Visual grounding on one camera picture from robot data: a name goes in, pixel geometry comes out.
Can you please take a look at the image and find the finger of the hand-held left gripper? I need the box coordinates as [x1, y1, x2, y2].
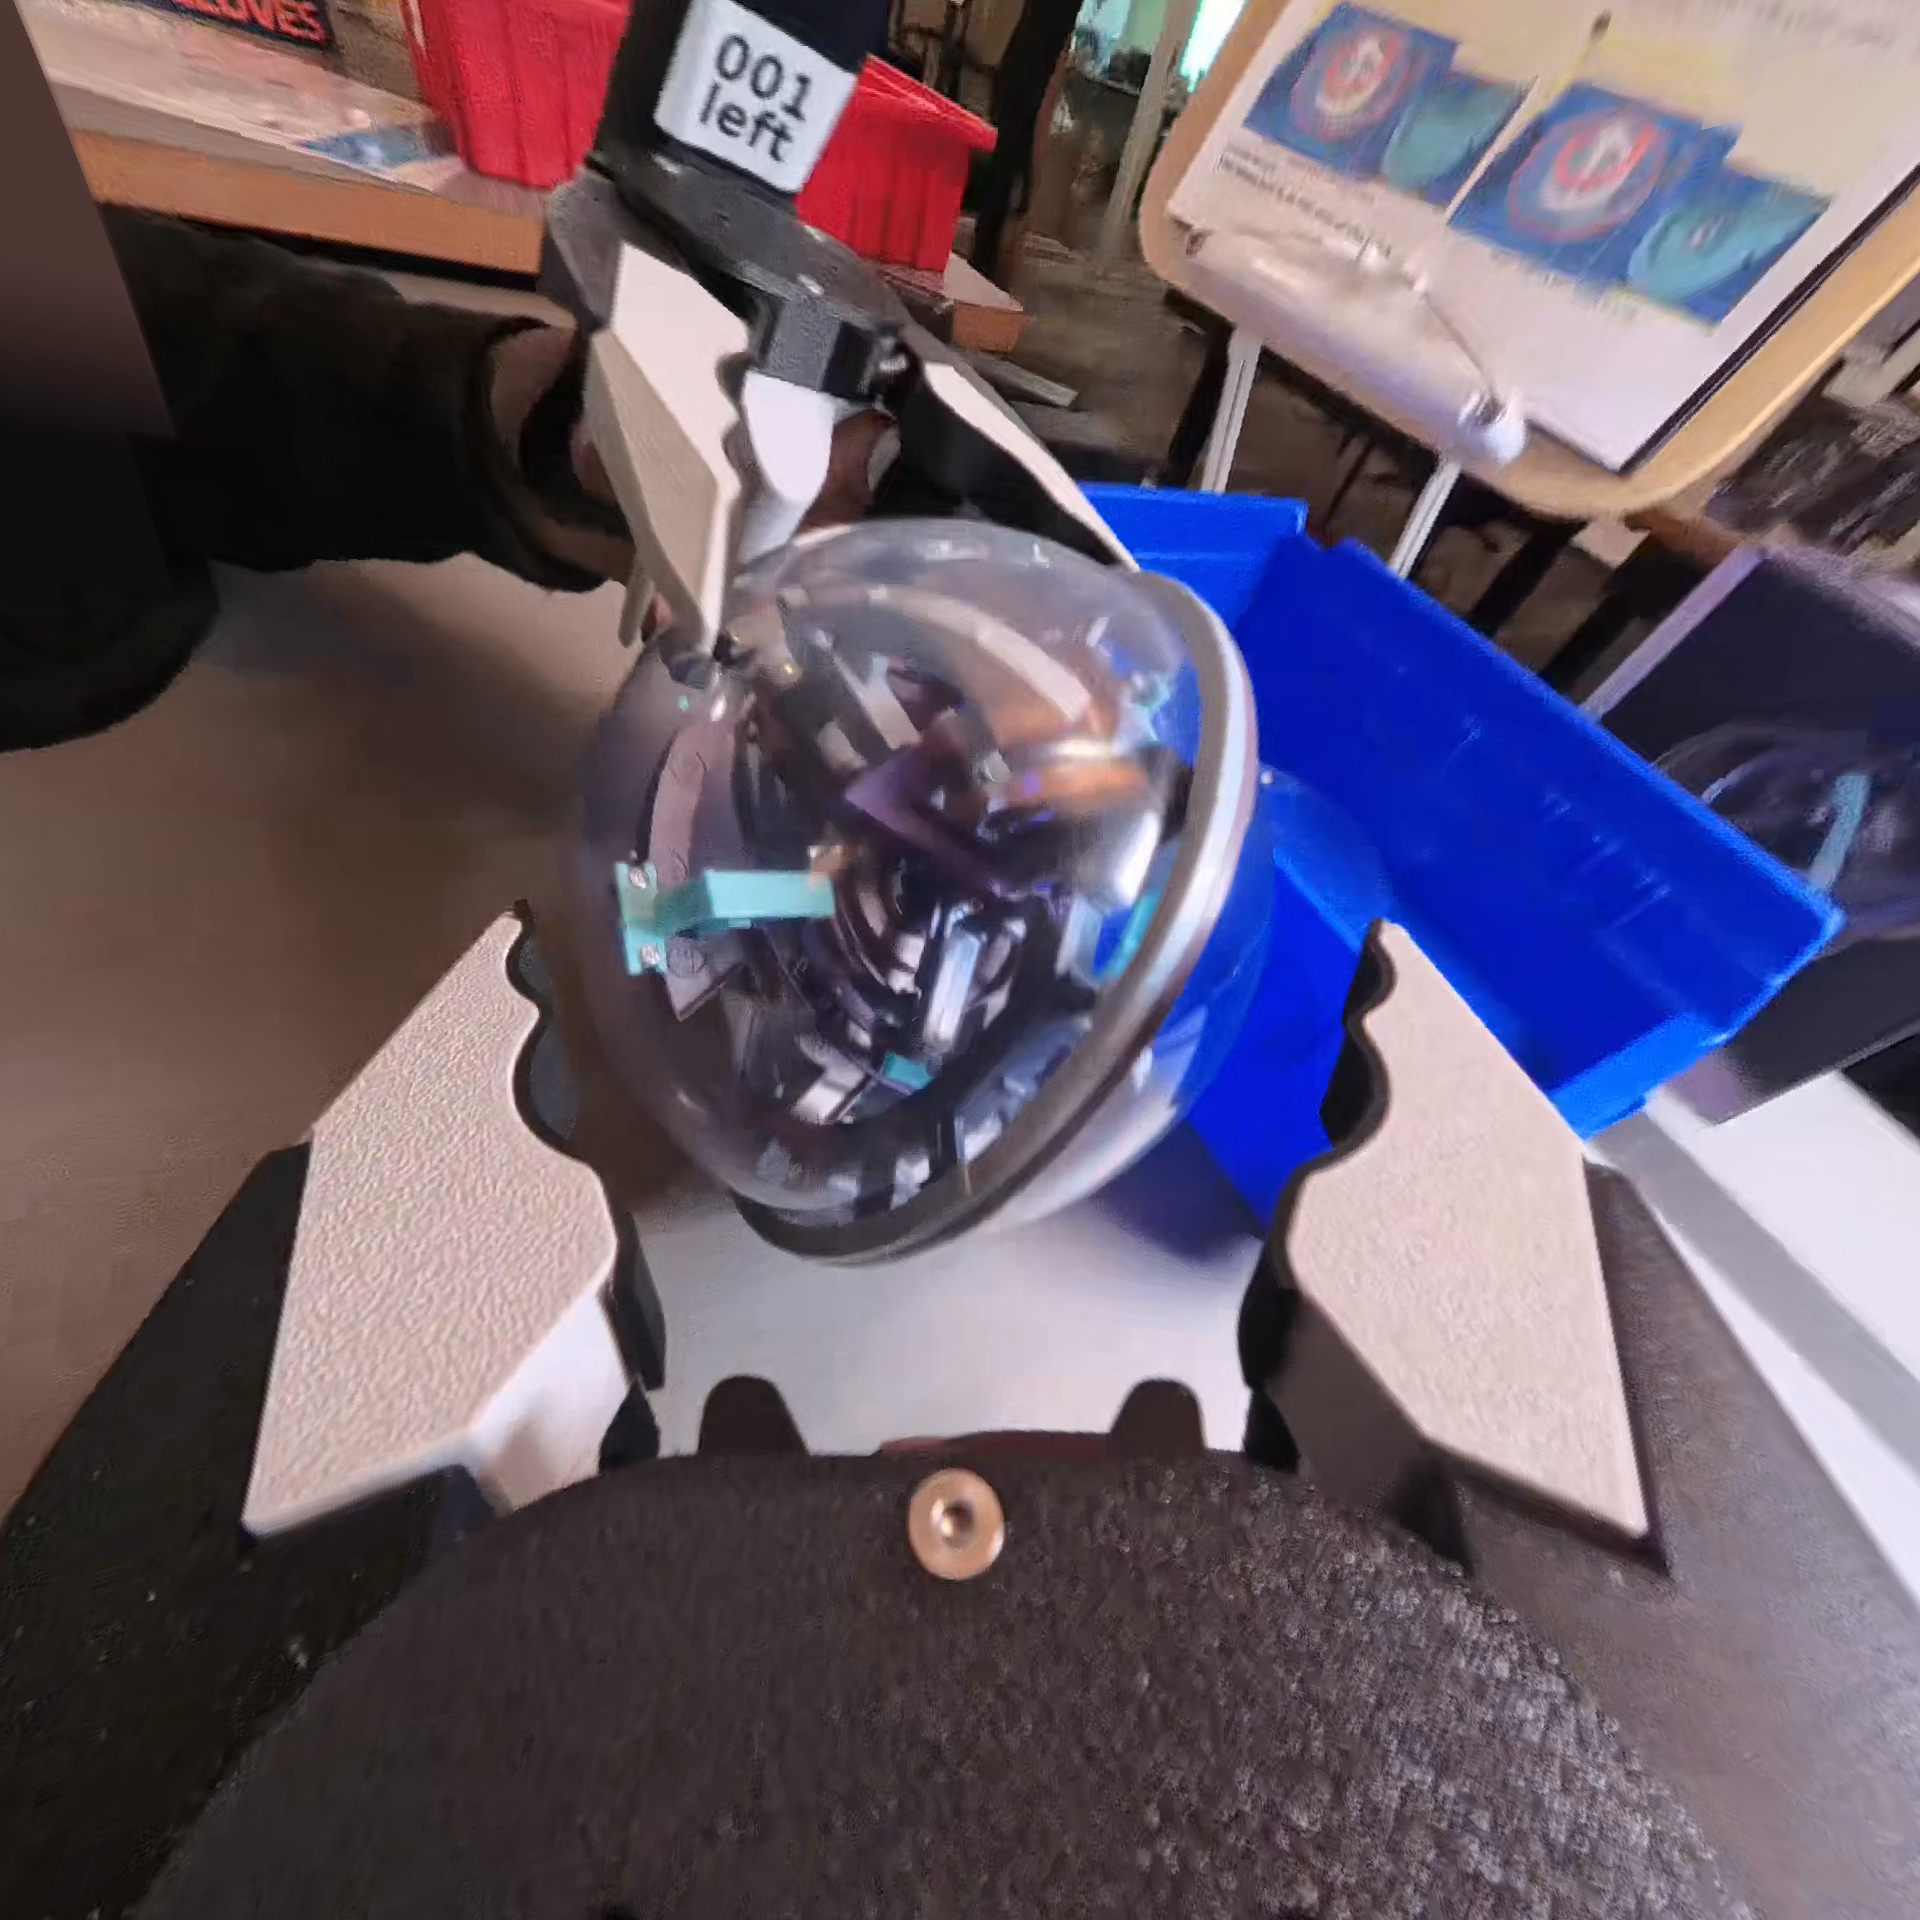
[886, 353, 1135, 572]
[577, 233, 768, 676]

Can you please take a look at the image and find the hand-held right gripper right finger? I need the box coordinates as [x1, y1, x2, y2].
[1246, 924, 1659, 1545]

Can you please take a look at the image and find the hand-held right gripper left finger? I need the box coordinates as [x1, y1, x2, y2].
[248, 910, 663, 1538]

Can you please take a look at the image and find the clear plastic maze ball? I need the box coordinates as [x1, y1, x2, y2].
[565, 517, 1389, 1262]

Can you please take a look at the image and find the blue plastic bin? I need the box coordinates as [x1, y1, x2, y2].
[1067, 481, 1848, 1237]

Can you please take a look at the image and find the person's left forearm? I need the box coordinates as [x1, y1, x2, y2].
[91, 204, 602, 585]

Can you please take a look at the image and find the person's left hand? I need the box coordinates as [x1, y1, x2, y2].
[482, 316, 648, 646]

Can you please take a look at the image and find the red plastic bin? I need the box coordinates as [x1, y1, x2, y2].
[406, 1, 1002, 265]

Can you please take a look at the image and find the dark blue cardboard box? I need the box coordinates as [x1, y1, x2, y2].
[1586, 540, 1920, 1126]

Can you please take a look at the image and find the wooden instruction board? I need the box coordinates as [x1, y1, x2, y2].
[1141, 1, 1920, 526]

